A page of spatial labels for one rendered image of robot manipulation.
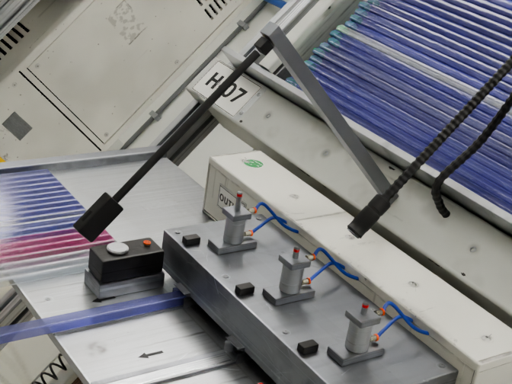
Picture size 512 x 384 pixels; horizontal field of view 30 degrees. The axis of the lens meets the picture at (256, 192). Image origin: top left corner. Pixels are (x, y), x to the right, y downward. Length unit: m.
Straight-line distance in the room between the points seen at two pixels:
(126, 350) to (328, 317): 0.20
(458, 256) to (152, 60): 1.35
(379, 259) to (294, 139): 0.28
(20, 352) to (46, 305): 2.68
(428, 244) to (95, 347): 0.38
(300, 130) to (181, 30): 1.06
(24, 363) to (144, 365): 2.72
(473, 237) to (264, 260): 0.23
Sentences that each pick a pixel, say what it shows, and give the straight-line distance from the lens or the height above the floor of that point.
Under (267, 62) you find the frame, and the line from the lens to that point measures 1.32.
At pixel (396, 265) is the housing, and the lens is 1.05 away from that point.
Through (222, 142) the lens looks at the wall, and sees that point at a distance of 3.67.
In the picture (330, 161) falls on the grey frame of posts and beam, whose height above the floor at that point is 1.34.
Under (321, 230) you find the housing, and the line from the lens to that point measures 1.09.
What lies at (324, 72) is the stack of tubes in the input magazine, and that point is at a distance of 1.27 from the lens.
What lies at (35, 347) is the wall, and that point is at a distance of 3.67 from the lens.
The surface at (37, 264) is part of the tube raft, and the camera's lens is 1.09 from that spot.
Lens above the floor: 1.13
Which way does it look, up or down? 5 degrees up
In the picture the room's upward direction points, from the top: 43 degrees clockwise
